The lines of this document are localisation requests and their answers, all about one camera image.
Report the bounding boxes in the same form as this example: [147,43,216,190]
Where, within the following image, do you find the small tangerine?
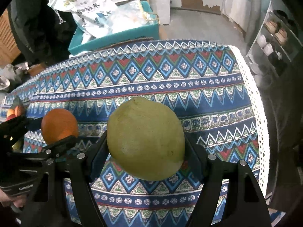
[41,108,79,145]

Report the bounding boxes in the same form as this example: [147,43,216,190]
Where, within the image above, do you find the yellow green apple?
[107,97,185,181]

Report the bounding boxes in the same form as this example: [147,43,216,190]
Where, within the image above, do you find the green yellow mango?
[12,140,23,153]

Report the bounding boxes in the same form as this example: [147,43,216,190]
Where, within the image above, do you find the large orange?
[14,105,25,117]

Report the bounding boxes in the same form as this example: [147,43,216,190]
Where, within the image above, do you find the left hand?
[0,190,27,208]

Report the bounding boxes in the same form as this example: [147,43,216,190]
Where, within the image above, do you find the orange on plate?
[7,109,15,117]

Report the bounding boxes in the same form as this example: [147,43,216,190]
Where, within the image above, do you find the glass fruit plate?
[10,96,26,117]

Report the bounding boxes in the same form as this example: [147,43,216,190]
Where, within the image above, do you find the grey hoodie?
[1,61,29,93]

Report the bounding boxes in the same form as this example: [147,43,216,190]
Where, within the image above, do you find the patterned blue tablecloth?
[1,40,269,226]

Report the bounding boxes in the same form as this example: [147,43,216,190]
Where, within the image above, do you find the dark hanging jacket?
[7,0,77,66]

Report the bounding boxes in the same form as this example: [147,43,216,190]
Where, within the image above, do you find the teal cardboard box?
[68,1,160,55]

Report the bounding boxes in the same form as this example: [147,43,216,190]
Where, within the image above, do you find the shoe rack with shoes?
[247,0,302,77]

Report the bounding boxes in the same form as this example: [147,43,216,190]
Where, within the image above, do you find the white rice bag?
[48,0,118,38]

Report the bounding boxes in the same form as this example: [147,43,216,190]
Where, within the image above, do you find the clear plastic bag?
[106,0,157,34]

